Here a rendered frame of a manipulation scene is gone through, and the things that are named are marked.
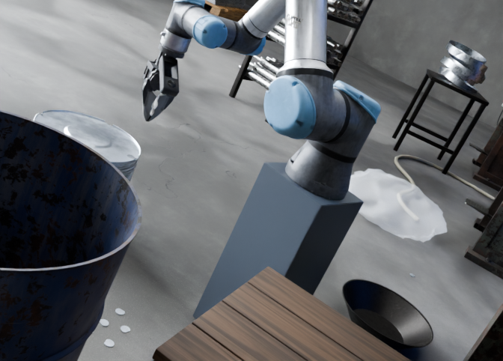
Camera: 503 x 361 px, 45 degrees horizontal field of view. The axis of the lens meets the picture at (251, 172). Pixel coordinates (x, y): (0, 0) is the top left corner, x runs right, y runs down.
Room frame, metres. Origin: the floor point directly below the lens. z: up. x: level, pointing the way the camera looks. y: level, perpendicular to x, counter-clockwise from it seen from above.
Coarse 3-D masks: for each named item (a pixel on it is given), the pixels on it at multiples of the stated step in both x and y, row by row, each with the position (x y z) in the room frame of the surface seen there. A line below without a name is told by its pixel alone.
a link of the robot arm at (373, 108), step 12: (336, 84) 1.29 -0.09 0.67; (348, 96) 1.25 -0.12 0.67; (360, 96) 1.26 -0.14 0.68; (348, 108) 1.23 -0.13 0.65; (360, 108) 1.25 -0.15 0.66; (372, 108) 1.26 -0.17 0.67; (348, 120) 1.22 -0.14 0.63; (360, 120) 1.25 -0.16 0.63; (372, 120) 1.27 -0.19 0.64; (348, 132) 1.23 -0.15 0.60; (360, 132) 1.25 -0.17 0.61; (324, 144) 1.25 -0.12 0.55; (336, 144) 1.25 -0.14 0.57; (348, 144) 1.25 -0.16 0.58; (360, 144) 1.27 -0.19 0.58; (348, 156) 1.26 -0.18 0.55
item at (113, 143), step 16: (48, 112) 1.52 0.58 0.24; (64, 112) 1.57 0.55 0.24; (80, 112) 1.61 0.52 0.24; (64, 128) 1.47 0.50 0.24; (80, 128) 1.50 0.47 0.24; (96, 128) 1.57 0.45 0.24; (112, 128) 1.62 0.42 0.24; (96, 144) 1.45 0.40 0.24; (112, 144) 1.51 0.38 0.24; (128, 144) 1.56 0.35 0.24; (112, 160) 1.42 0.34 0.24; (128, 160) 1.46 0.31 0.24
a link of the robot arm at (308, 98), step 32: (288, 0) 1.27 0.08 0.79; (320, 0) 1.26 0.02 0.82; (288, 32) 1.24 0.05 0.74; (320, 32) 1.24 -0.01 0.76; (288, 64) 1.20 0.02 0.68; (320, 64) 1.20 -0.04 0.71; (288, 96) 1.15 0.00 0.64; (320, 96) 1.17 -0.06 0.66; (288, 128) 1.14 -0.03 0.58; (320, 128) 1.17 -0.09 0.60
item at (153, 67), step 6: (162, 48) 1.55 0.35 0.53; (162, 54) 1.59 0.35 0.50; (168, 54) 1.55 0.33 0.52; (174, 54) 1.55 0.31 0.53; (180, 54) 1.56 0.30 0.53; (156, 60) 1.60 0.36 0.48; (150, 66) 1.57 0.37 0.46; (156, 66) 1.58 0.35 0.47; (144, 72) 1.60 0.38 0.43; (150, 72) 1.57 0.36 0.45; (156, 72) 1.54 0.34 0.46; (144, 78) 1.59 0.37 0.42; (150, 78) 1.55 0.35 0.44; (156, 78) 1.54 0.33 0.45; (150, 84) 1.54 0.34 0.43; (156, 84) 1.55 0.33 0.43
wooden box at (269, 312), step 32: (256, 288) 0.93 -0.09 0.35; (288, 288) 0.98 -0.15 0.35; (224, 320) 0.80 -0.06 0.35; (256, 320) 0.84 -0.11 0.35; (288, 320) 0.88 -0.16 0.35; (320, 320) 0.92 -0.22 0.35; (160, 352) 0.67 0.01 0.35; (192, 352) 0.70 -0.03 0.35; (224, 352) 0.73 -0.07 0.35; (256, 352) 0.76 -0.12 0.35; (288, 352) 0.79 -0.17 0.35; (320, 352) 0.83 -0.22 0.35; (352, 352) 0.87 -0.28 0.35; (384, 352) 0.91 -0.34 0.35
